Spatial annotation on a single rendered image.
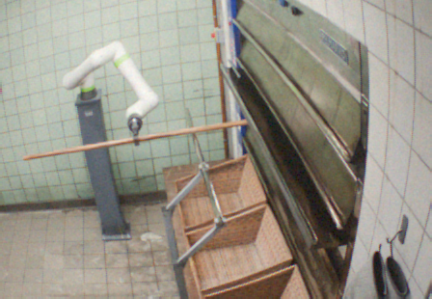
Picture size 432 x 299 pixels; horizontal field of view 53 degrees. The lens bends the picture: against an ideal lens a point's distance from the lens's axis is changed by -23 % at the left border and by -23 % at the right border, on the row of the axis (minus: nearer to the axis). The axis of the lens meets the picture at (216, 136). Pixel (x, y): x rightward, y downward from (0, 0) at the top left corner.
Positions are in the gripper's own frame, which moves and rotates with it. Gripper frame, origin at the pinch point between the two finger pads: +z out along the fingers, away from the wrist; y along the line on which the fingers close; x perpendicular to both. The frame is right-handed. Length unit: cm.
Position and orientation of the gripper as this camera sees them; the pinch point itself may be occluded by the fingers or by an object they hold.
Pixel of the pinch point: (136, 139)
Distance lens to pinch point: 301.3
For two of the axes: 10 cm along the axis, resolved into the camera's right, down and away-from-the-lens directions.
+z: 1.7, 4.2, -8.9
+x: -9.8, 1.4, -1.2
